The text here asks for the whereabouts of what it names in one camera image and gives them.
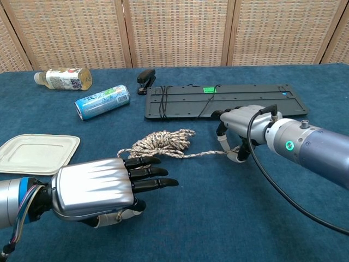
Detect white food container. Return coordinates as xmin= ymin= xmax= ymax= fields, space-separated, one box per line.
xmin=0 ymin=133 xmax=81 ymax=175

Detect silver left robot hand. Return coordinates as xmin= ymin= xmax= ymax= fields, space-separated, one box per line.
xmin=50 ymin=156 xmax=179 ymax=229

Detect blue table mat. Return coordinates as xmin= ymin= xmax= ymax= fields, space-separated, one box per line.
xmin=0 ymin=63 xmax=349 ymax=262

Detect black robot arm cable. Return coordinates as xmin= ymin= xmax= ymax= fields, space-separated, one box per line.
xmin=246 ymin=104 xmax=349 ymax=235

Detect braided beige rope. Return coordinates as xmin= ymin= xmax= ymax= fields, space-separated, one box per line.
xmin=115 ymin=129 xmax=242 ymax=222

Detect plastic tea bottle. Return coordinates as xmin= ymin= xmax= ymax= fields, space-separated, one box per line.
xmin=34 ymin=68 xmax=93 ymax=91

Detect woven folding screen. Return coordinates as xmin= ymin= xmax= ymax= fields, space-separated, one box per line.
xmin=0 ymin=0 xmax=349 ymax=74

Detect grey cables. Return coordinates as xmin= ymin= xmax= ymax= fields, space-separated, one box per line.
xmin=157 ymin=84 xmax=223 ymax=120

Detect black computer keyboard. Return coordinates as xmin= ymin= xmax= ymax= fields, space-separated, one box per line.
xmin=143 ymin=84 xmax=310 ymax=120

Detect black stapler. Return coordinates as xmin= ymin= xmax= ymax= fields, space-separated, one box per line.
xmin=136 ymin=69 xmax=157 ymax=96

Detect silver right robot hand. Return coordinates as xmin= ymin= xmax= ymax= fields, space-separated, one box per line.
xmin=211 ymin=105 xmax=272 ymax=164

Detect coloured wrist wire bundle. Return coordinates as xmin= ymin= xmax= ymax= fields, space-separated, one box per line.
xmin=0 ymin=184 xmax=41 ymax=259

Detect blue green drink can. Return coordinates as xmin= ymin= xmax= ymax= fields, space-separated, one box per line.
xmin=75 ymin=84 xmax=131 ymax=121

